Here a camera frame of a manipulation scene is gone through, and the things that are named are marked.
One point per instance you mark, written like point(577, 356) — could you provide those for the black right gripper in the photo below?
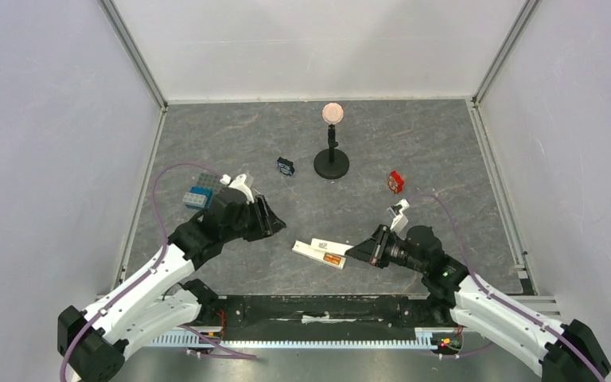
point(381, 247)

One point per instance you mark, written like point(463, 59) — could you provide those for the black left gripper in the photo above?
point(266, 225)

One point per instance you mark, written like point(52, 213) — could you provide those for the white remote control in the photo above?
point(305, 250)

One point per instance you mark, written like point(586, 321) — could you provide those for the white remote battery cover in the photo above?
point(330, 247)

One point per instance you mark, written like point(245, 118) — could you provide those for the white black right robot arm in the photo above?
point(552, 349)

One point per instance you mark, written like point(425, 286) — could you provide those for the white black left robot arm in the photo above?
point(96, 341)

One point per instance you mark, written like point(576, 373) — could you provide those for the small black blue block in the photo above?
point(285, 166)

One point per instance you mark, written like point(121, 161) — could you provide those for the small red toy block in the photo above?
point(395, 182)

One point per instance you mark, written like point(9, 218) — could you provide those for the grey lego baseplate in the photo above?
point(209, 181)

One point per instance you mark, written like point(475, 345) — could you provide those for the blue grey lego brick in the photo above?
point(197, 198)

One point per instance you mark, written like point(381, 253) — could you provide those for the black round stand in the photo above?
point(331, 163)

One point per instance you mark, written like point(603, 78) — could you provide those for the pink ball on stand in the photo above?
point(332, 113)

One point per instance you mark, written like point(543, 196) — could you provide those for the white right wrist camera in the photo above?
point(398, 215)

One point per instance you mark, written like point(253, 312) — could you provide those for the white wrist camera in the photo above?
point(243, 183)
point(398, 215)

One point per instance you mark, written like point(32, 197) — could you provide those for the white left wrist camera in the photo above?
point(243, 183)

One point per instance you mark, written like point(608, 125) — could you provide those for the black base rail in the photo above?
point(323, 317)

